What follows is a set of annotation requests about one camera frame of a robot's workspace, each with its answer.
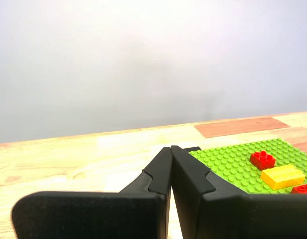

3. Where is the green studded baseplate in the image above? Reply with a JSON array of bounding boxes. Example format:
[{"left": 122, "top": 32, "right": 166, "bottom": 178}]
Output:
[{"left": 188, "top": 138, "right": 307, "bottom": 195}]

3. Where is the yellow rectangular brick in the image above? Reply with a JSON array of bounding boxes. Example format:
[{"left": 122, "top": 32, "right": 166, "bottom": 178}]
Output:
[{"left": 260, "top": 164, "right": 306, "bottom": 191}]

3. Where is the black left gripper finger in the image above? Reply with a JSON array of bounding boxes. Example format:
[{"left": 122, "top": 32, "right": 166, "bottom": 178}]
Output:
[
  {"left": 10, "top": 146, "right": 173, "bottom": 239},
  {"left": 170, "top": 145, "right": 307, "bottom": 239}
]

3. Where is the red square brick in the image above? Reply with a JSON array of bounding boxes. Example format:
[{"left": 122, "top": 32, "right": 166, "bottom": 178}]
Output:
[
  {"left": 250, "top": 151, "right": 276, "bottom": 171},
  {"left": 291, "top": 183, "right": 307, "bottom": 195}
]

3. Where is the black corner tape marker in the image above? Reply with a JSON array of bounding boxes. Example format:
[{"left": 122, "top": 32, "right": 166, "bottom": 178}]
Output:
[{"left": 182, "top": 146, "right": 203, "bottom": 153}]

